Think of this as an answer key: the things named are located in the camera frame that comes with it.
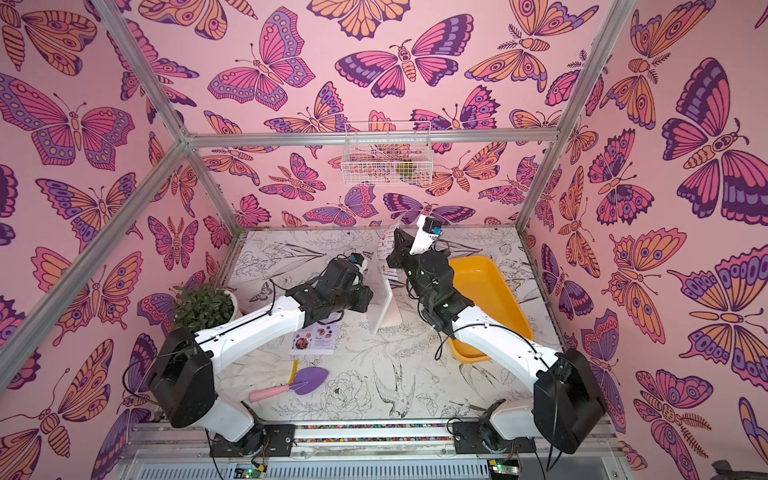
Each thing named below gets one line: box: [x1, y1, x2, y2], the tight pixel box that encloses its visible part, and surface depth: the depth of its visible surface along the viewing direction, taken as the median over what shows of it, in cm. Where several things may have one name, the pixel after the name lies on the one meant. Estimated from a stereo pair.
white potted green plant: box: [169, 282, 239, 334], surface depth 81 cm
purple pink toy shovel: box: [249, 366, 329, 403], surface depth 84 cm
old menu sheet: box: [289, 322, 338, 355], surface depth 92 cm
